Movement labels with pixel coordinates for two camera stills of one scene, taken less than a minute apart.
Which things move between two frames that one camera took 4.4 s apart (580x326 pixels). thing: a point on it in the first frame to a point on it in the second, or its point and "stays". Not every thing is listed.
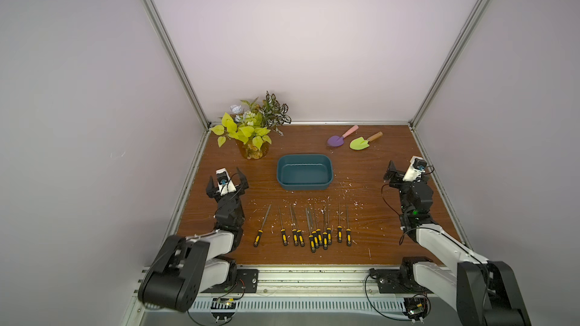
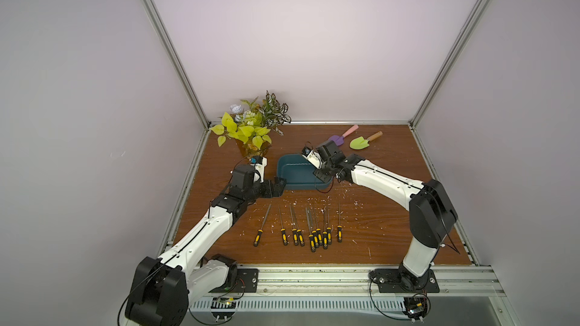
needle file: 328,230 stays
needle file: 319,233 stays
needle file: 339,234 stays
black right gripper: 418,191 to 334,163
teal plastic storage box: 304,172 stays
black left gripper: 239,192 to 276,191
